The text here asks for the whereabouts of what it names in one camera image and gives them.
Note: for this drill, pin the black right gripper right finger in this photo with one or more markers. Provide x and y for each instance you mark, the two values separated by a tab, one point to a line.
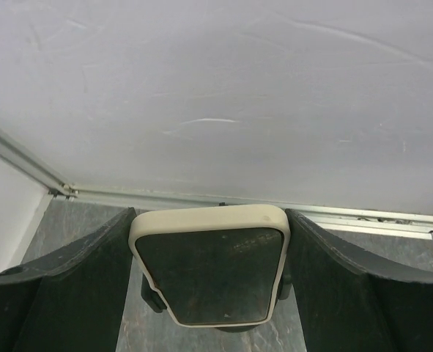
350	299

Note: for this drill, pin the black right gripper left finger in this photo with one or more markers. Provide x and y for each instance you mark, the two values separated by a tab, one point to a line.
71	299

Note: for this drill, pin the black phone stand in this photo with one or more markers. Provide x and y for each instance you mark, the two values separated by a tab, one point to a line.
155	302

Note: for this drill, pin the pink smartphone black screen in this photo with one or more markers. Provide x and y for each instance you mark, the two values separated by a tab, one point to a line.
213	267

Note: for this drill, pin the aluminium frame post left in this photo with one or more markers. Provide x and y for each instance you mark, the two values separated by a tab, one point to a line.
28	163

